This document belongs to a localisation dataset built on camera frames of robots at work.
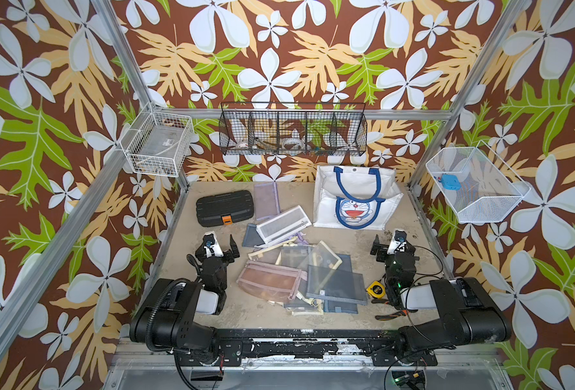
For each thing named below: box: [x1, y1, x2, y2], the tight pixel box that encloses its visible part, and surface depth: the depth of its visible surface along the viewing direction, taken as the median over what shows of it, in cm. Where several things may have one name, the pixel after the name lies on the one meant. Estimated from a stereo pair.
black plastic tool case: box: [195, 190, 256, 227], surface depth 106 cm
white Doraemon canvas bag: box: [312, 165, 404, 231], surface depth 97 cm
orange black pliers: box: [371, 299, 419, 321], surface depth 83 cm
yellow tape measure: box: [365, 280, 386, 299], surface depth 86 cm
